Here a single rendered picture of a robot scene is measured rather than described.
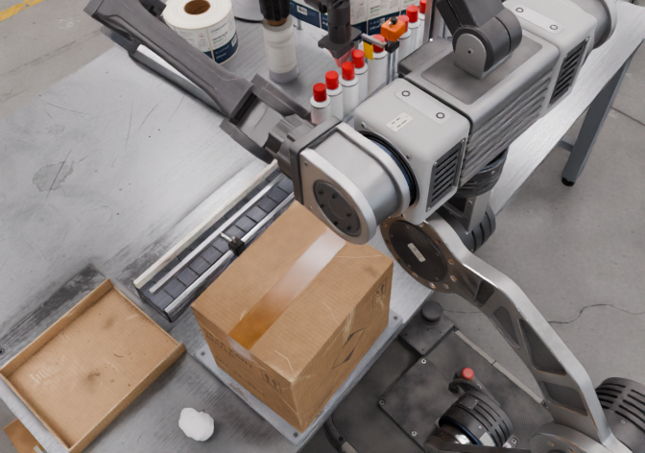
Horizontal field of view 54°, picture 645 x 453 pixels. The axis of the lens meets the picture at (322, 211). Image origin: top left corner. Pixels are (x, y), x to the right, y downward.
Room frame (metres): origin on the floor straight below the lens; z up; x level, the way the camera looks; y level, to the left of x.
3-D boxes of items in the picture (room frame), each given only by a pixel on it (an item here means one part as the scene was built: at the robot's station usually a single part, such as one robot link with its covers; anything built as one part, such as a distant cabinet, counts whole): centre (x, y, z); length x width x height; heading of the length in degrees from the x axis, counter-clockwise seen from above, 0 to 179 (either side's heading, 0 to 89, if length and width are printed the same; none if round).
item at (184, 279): (1.31, -0.17, 0.86); 1.65 x 0.08 x 0.04; 136
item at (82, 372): (0.59, 0.52, 0.85); 0.30 x 0.26 x 0.04; 136
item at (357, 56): (1.26, -0.12, 0.98); 0.05 x 0.05 x 0.20
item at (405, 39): (1.39, -0.25, 0.98); 0.05 x 0.05 x 0.20
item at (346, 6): (1.31, -0.07, 1.19); 0.07 x 0.06 x 0.07; 40
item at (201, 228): (1.12, 0.06, 0.91); 1.07 x 0.01 x 0.02; 136
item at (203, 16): (1.59, 0.32, 0.95); 0.20 x 0.20 x 0.14
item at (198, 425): (0.44, 0.29, 0.85); 0.08 x 0.07 x 0.04; 19
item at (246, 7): (1.85, 0.15, 0.89); 0.31 x 0.31 x 0.01
